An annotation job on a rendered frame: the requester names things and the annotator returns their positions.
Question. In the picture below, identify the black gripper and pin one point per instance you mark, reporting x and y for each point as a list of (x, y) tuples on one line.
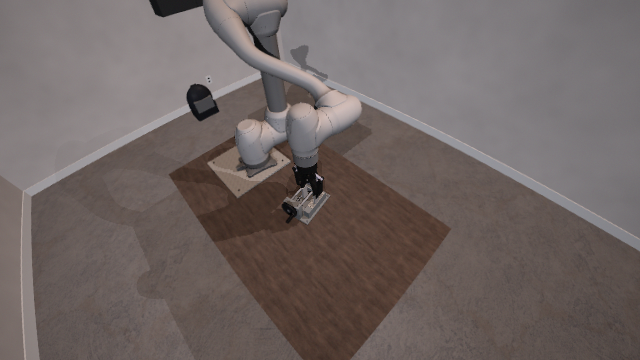
[(317, 186)]

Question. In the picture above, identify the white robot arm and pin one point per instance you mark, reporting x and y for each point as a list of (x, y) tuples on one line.
[(306, 128)]

